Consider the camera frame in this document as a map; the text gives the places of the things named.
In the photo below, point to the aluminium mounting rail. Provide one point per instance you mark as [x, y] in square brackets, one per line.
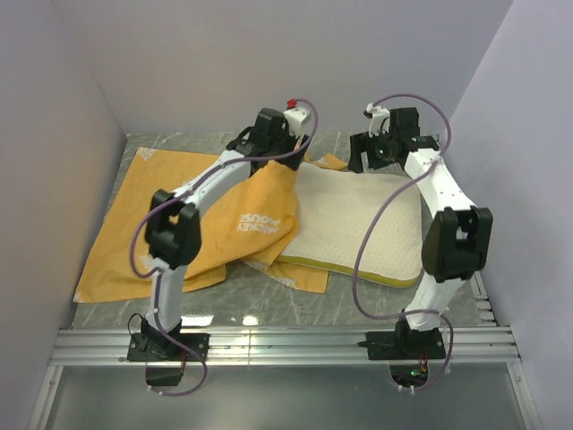
[279, 346]

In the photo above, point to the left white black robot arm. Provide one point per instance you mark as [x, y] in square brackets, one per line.
[172, 227]

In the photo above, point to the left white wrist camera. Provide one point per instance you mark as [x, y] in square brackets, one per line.
[298, 118]

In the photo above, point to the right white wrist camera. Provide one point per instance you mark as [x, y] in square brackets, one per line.
[379, 117]

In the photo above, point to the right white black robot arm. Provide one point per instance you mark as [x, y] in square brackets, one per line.
[404, 122]

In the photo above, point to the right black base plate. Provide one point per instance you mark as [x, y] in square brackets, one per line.
[389, 346]

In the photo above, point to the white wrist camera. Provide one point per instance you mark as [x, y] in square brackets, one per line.
[298, 118]
[379, 117]

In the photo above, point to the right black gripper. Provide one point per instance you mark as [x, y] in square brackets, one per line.
[360, 143]

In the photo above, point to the cream pillow yellow trim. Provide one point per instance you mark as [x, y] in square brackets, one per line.
[337, 230]

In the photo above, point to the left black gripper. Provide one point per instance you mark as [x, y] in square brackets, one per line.
[294, 160]

